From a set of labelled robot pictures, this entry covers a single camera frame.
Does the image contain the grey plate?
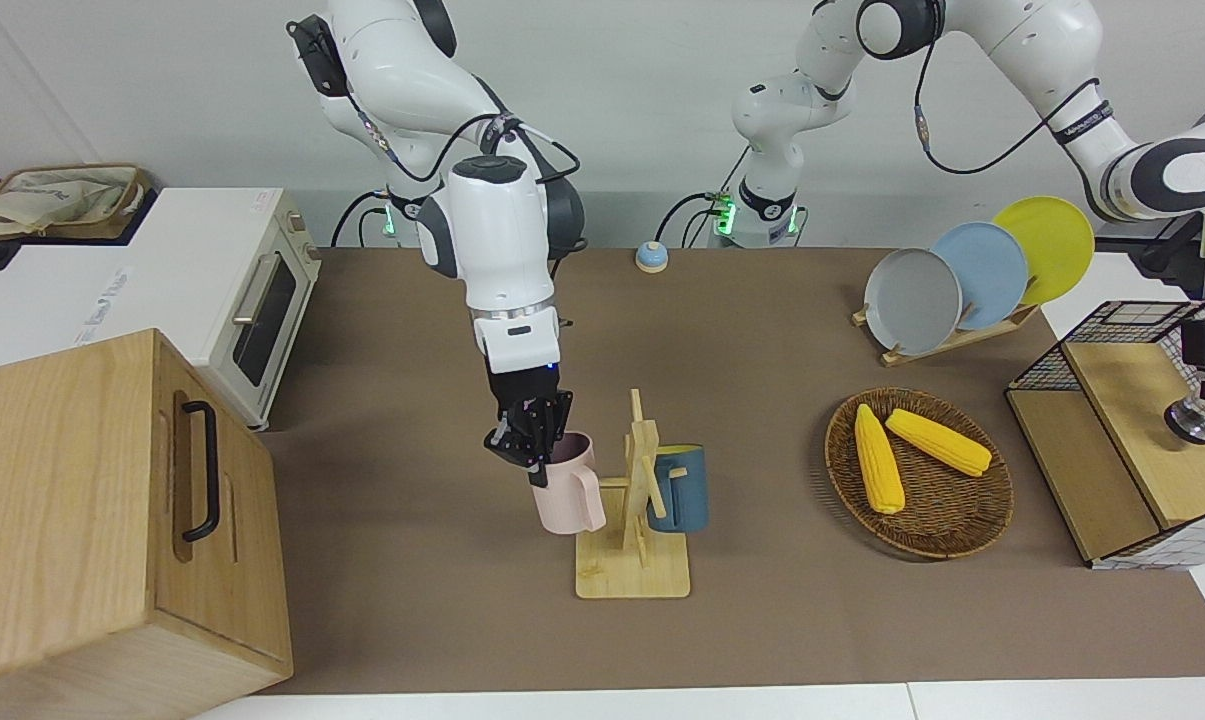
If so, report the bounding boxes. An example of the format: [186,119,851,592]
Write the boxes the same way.
[864,248,963,357]

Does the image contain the brown table mat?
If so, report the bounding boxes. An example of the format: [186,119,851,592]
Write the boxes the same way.
[257,247,1205,696]

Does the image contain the black cabinet handle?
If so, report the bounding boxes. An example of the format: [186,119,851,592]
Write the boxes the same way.
[180,400,221,543]

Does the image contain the wooden mug stand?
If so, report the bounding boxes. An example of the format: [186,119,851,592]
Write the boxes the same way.
[575,389,692,600]

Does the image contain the white toaster door handle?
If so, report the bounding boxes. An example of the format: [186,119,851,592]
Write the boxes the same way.
[230,250,285,326]

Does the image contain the pink mug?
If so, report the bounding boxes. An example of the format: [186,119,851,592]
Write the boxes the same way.
[530,431,607,536]

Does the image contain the tapered yellow corn cob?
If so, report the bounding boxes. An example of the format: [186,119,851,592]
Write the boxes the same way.
[854,404,906,515]

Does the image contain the wooden cabinet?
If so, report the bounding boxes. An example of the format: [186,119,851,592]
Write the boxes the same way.
[0,328,295,720]

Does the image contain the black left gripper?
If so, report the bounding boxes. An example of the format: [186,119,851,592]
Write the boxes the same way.
[1140,213,1205,403]

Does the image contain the brown wicker basket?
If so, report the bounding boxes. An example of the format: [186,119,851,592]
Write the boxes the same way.
[824,387,1015,561]

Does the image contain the wooden basket lid board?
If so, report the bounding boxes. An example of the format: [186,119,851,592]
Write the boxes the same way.
[1007,342,1205,563]

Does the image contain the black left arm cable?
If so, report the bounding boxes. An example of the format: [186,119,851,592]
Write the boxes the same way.
[912,28,1105,177]

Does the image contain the blunt yellow corn cob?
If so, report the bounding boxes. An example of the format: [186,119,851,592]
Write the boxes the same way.
[884,408,993,478]

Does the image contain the dark blue mug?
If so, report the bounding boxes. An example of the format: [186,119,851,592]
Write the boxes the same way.
[645,444,710,534]

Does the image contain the white toaster oven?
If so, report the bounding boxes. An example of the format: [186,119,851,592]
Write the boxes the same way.
[57,187,323,433]

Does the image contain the wooden plate rack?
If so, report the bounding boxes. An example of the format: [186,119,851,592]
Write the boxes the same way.
[852,300,1041,368]

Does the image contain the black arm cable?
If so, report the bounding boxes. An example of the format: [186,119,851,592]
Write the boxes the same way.
[912,28,1105,177]
[342,88,585,263]

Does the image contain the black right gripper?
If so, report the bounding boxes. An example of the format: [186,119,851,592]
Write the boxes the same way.
[483,362,575,488]

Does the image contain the light blue plate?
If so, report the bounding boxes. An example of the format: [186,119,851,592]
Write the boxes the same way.
[930,222,1029,331]

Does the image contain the yellow plate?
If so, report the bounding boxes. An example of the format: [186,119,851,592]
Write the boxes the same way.
[992,196,1096,307]

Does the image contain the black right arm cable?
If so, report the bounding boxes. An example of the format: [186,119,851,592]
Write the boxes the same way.
[342,88,585,263]

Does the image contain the beige tote bag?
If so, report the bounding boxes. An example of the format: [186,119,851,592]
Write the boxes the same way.
[0,165,153,241]

